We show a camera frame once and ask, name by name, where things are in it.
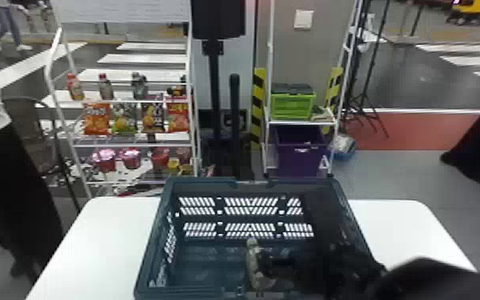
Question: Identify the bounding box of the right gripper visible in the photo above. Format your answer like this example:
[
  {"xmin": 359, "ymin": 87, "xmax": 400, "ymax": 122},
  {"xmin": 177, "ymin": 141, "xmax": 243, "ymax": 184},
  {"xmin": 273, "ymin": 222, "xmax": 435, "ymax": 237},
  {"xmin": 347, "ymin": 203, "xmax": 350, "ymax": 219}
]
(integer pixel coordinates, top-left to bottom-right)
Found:
[{"xmin": 265, "ymin": 247, "xmax": 333, "ymax": 294}]

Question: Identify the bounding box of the grey bottle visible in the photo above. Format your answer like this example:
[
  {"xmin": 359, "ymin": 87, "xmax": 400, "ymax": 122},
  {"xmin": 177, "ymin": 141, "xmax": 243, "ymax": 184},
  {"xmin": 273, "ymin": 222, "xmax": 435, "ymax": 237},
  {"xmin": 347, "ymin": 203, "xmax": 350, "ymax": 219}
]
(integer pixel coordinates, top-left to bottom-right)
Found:
[{"xmin": 246, "ymin": 236, "xmax": 275, "ymax": 291}]

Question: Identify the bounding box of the blue basket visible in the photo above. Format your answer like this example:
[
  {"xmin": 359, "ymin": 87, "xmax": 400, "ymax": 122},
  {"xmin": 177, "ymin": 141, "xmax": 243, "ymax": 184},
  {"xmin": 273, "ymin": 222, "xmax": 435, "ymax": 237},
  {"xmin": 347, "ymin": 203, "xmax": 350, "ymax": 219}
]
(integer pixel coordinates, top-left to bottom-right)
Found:
[{"xmin": 133, "ymin": 176, "xmax": 388, "ymax": 300}]

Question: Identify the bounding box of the purple crate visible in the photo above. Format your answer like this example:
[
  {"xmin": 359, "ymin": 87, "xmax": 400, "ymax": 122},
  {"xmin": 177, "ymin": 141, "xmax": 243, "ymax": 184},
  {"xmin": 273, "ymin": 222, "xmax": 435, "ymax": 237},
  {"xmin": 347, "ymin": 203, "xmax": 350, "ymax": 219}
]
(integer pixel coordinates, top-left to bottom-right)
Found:
[{"xmin": 273, "ymin": 125, "xmax": 329, "ymax": 178}]

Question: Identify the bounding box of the green crate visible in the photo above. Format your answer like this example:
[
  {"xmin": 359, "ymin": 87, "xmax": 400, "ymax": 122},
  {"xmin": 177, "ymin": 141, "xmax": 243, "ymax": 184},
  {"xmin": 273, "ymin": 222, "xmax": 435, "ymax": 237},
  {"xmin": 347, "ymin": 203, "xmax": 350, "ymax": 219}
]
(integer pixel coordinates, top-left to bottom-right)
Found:
[{"xmin": 270, "ymin": 91, "xmax": 317, "ymax": 121}]

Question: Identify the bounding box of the red noodle cup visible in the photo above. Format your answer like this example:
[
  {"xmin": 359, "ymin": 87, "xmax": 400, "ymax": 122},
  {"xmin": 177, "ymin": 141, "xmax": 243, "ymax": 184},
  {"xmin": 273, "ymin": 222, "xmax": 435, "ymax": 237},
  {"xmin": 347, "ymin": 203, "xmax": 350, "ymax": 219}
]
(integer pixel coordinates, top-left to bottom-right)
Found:
[{"xmin": 150, "ymin": 147, "xmax": 171, "ymax": 171}]

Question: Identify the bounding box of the red snack packet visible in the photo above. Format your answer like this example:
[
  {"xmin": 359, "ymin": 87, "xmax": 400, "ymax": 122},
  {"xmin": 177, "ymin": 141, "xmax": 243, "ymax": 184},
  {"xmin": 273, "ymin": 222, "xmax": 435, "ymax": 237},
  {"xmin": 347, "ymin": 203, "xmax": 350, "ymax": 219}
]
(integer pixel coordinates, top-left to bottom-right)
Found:
[{"xmin": 165, "ymin": 97, "xmax": 191, "ymax": 133}]

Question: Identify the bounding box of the pink noodle cup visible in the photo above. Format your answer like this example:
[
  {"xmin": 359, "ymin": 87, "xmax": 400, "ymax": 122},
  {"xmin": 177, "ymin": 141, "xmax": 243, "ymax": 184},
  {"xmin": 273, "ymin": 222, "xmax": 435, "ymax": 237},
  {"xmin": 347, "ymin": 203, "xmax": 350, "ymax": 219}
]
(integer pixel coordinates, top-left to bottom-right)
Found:
[
  {"xmin": 92, "ymin": 148, "xmax": 117, "ymax": 174},
  {"xmin": 119, "ymin": 148, "xmax": 143, "ymax": 170}
]

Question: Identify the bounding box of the black snack packet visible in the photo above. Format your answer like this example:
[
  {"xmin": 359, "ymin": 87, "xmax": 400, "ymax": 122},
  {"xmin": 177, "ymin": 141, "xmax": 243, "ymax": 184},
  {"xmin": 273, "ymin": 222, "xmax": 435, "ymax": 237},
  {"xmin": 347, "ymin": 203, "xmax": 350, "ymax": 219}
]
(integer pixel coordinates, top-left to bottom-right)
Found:
[{"xmin": 140, "ymin": 101, "xmax": 166, "ymax": 133}]

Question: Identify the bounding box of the black tripod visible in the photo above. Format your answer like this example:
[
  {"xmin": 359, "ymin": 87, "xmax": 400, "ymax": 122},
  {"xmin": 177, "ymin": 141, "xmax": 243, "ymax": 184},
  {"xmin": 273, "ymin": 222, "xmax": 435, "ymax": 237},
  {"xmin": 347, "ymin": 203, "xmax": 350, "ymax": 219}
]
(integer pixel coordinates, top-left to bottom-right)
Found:
[{"xmin": 342, "ymin": 0, "xmax": 391, "ymax": 139}]

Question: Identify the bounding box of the green snack packet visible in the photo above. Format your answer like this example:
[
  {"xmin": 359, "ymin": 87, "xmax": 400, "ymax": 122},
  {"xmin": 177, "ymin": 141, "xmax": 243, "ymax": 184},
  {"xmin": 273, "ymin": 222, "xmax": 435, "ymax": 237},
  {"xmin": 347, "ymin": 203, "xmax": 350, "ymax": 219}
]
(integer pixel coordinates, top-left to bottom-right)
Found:
[{"xmin": 112, "ymin": 102, "xmax": 138, "ymax": 135}]

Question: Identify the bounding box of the dark bottle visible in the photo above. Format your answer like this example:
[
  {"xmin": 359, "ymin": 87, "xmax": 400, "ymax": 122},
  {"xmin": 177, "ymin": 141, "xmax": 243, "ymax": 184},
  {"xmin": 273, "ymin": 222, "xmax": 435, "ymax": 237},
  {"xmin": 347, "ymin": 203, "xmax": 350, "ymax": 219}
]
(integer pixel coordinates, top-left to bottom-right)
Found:
[{"xmin": 131, "ymin": 72, "xmax": 149, "ymax": 101}]

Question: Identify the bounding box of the brown bottle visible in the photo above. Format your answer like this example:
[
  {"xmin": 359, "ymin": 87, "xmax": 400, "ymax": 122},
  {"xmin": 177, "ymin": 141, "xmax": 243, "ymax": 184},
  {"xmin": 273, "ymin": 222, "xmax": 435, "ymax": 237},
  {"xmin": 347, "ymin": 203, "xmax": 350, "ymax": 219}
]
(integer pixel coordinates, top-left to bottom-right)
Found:
[{"xmin": 97, "ymin": 73, "xmax": 115, "ymax": 101}]

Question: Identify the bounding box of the striped post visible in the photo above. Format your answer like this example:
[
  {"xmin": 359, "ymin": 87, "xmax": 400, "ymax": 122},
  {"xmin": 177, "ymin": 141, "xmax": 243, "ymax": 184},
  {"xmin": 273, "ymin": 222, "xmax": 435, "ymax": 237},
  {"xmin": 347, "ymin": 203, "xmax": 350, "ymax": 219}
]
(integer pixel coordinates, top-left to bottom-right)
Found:
[
  {"xmin": 323, "ymin": 66, "xmax": 344, "ymax": 114},
  {"xmin": 250, "ymin": 66, "xmax": 267, "ymax": 145}
]

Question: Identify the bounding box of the white wire rack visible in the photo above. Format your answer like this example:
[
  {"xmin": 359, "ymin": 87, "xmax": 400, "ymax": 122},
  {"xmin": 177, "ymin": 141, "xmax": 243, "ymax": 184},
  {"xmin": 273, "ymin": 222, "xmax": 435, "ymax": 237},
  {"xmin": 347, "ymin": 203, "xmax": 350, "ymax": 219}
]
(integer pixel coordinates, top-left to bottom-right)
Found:
[
  {"xmin": 262, "ymin": 0, "xmax": 364, "ymax": 176},
  {"xmin": 42, "ymin": 26, "xmax": 203, "ymax": 199}
]

